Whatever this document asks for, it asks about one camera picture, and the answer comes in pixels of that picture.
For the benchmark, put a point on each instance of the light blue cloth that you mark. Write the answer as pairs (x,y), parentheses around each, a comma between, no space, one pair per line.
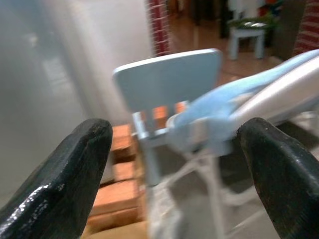
(214,107)

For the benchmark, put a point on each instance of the white metal ironing board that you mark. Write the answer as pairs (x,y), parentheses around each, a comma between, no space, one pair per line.
(281,87)

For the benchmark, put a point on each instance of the large orange brick pile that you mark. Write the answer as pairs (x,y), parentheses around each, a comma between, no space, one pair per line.
(119,196)

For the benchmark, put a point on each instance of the green seat cushion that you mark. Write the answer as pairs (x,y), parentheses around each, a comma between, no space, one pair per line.
(249,23)

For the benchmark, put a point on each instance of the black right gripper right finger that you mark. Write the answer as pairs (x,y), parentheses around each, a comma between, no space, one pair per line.
(286,186)

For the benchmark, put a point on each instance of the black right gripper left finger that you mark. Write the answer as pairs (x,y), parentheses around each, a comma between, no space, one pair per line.
(54,189)

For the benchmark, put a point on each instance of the light blue plastic chair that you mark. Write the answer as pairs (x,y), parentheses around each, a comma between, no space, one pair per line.
(169,77)

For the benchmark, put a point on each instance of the small orange brick stack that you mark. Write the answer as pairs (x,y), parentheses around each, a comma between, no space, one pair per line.
(159,115)

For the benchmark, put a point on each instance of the small white stool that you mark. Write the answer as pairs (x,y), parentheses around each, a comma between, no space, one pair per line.
(246,33)

